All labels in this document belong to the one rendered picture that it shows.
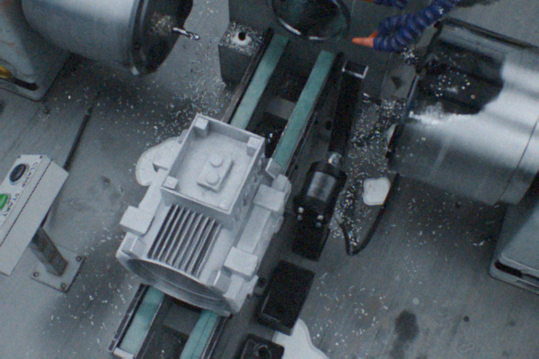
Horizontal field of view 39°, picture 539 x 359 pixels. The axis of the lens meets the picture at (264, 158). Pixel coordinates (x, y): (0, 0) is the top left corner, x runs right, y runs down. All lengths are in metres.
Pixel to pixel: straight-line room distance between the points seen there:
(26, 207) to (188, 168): 0.23
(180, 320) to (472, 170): 0.51
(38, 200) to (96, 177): 0.31
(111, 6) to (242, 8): 0.29
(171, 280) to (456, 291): 0.49
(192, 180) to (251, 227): 0.11
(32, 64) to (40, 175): 0.35
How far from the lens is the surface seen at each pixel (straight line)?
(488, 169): 1.12
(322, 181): 1.12
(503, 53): 1.14
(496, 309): 1.37
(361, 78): 0.97
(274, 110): 1.40
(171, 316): 1.26
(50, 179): 1.13
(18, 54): 1.40
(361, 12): 1.27
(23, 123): 1.50
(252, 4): 1.36
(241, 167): 1.05
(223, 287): 1.02
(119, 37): 1.20
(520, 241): 1.24
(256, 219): 1.07
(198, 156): 1.06
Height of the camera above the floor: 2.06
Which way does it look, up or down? 64 degrees down
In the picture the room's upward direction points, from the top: 1 degrees clockwise
